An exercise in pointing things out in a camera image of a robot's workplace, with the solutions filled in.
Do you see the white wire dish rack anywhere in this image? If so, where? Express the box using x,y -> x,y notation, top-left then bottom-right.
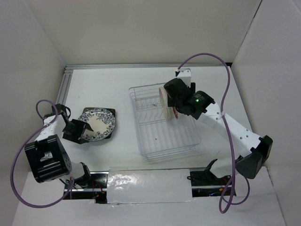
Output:
129,83 -> 201,159

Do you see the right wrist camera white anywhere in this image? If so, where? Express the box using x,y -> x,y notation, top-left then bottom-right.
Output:
175,68 -> 191,87

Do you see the blue floral white plate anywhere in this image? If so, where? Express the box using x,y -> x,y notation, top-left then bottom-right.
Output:
76,107 -> 117,143

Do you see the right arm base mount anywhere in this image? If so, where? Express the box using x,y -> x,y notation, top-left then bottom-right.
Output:
187,169 -> 231,198

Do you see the beige plate blue swirl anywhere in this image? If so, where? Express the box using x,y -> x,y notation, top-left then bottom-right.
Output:
159,87 -> 172,121

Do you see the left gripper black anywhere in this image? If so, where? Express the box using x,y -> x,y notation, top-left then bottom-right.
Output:
62,118 -> 92,145

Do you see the black square plate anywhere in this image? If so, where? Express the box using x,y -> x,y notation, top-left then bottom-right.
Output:
82,107 -> 117,141

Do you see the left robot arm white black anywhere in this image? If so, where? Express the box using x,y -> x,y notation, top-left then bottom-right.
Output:
24,104 -> 93,188

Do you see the brown rim floral bowl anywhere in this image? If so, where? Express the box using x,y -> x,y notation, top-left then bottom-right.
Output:
172,106 -> 179,119

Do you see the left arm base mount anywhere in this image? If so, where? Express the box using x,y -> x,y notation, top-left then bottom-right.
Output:
64,171 -> 109,204

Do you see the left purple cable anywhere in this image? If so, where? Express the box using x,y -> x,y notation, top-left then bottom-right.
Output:
10,99 -> 76,209

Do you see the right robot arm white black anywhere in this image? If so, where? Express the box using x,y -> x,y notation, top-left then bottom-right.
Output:
164,78 -> 273,179

